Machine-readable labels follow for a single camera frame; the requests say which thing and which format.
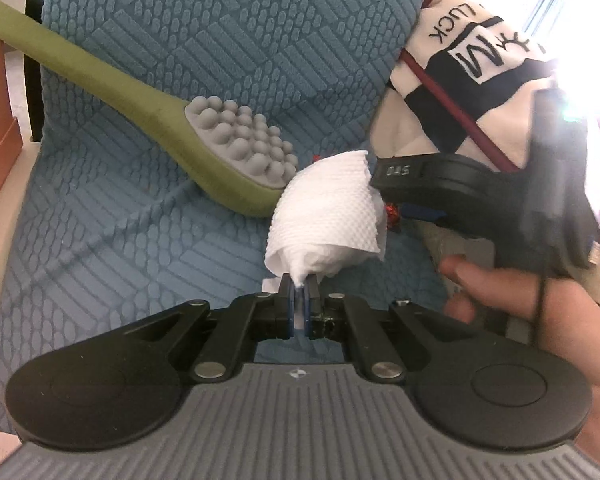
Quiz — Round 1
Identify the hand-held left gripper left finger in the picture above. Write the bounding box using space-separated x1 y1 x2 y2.
145 272 299 381

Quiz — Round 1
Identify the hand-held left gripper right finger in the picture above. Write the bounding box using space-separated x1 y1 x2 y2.
302 274 462 381

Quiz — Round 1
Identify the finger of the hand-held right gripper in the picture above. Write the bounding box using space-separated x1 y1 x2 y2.
402 204 449 225
369 155 482 207

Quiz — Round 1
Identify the blue printed tissue pack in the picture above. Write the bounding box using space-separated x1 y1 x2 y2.
262 149 404 294

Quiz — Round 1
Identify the person's right hand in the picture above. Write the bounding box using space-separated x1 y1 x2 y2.
438 254 600 462

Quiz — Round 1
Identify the red black white printed blanket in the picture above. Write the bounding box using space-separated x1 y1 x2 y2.
370 0 600 242

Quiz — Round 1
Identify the blue textured seat cushion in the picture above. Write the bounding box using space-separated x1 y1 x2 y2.
0 0 452 411

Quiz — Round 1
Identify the green long-handled massage brush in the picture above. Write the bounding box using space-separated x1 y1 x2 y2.
0 0 300 219

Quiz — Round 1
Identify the white chair with black frame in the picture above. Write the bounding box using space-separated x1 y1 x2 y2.
0 0 48 143

